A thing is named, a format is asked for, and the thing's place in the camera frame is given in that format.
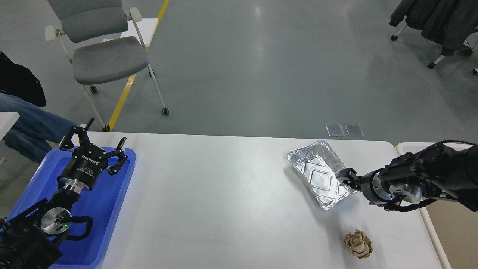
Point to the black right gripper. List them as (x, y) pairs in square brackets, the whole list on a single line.
[(369, 184)]

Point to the white side table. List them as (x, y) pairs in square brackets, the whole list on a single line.
[(7, 121)]

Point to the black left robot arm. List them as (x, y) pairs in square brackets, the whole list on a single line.
[(32, 239)]

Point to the white board behind chair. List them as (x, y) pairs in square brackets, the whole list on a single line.
[(146, 27)]

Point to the blue plastic tray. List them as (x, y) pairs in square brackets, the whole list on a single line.
[(103, 204)]

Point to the left floor socket plate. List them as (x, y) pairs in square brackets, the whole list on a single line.
[(335, 130)]

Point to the crumpled brown paper ball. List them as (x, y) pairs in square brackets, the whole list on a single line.
[(358, 244)]

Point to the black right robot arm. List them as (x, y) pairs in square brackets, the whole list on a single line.
[(415, 180)]

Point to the seated person in jeans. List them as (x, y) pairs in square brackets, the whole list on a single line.
[(21, 92)]

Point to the grey office chair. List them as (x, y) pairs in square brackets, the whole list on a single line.
[(107, 61)]

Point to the aluminium foil tray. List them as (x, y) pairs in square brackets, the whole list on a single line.
[(318, 165)]

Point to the beige plastic bin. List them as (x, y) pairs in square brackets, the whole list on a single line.
[(456, 228)]

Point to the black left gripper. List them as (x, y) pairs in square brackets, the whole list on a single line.
[(85, 166)]

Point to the dark jackets on chair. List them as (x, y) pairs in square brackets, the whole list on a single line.
[(447, 23)]

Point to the floor socket plate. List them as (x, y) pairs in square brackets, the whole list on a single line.
[(335, 130), (354, 130)]

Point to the right floor socket plate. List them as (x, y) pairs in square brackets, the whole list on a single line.
[(354, 130)]

